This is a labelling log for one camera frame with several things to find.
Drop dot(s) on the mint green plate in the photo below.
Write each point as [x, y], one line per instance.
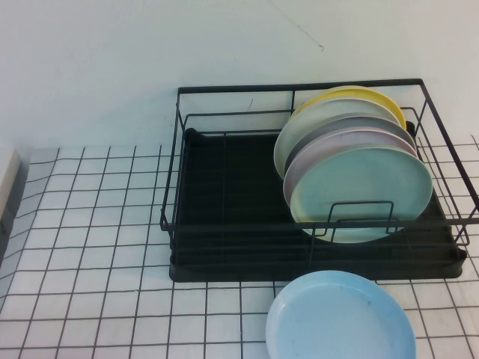
[355, 187]

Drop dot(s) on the pale white plate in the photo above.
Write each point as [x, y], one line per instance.
[299, 138]

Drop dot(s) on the yellow plate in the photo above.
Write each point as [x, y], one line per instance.
[385, 101]

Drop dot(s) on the grey plate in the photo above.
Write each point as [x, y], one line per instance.
[359, 122]

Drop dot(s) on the black plastic drain tray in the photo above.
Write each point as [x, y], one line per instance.
[232, 269]

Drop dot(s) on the white black-grid tablecloth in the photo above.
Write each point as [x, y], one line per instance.
[93, 261]

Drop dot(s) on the light blue plate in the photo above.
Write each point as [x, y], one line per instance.
[337, 321]

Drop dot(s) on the pink plate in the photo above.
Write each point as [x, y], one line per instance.
[359, 138]

